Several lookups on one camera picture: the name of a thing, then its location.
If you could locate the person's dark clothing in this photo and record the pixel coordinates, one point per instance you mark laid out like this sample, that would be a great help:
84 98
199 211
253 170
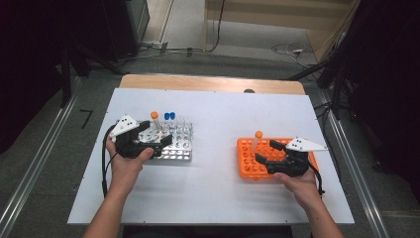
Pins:
208 232

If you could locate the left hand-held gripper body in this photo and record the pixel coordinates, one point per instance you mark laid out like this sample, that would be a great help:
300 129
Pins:
127 127

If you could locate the wooden table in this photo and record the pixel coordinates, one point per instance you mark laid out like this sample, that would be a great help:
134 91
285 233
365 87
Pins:
211 82

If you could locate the orange test tube rack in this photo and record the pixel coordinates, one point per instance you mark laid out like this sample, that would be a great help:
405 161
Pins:
247 165

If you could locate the aluminium floor rail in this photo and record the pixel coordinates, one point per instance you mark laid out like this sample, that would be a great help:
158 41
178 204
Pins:
350 158
43 145

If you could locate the metal test tube rack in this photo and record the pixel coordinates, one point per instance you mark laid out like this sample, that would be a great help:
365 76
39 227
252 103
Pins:
180 148

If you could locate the person's right hand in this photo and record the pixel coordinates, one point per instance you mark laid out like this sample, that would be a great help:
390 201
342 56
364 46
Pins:
302 190

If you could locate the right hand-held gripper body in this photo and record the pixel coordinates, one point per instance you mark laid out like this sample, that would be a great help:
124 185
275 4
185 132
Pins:
292 163

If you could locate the white board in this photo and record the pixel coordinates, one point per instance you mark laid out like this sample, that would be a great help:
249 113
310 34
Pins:
211 191

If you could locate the clear test tube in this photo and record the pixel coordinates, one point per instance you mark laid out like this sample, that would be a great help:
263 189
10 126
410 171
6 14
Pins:
187 124

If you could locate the dark cabinet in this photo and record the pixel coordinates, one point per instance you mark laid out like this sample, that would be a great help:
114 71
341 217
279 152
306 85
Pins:
132 26

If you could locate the black metal stand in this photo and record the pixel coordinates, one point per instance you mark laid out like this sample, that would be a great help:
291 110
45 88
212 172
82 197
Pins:
66 76
336 89

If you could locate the person's left hand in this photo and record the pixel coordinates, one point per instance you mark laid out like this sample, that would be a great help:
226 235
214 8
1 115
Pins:
127 172

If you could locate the grey power strip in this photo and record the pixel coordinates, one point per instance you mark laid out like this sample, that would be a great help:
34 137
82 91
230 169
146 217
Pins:
153 44

